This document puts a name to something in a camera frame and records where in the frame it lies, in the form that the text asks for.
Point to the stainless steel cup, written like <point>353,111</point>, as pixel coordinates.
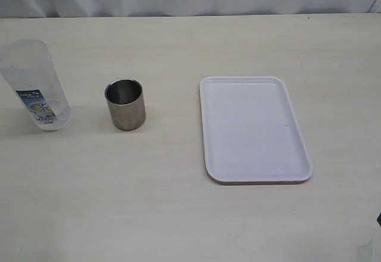
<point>126,104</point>

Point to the white rectangular plastic tray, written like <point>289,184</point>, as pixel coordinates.
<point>250,131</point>

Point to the clear plastic water pitcher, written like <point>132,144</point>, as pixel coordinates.
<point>27,67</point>

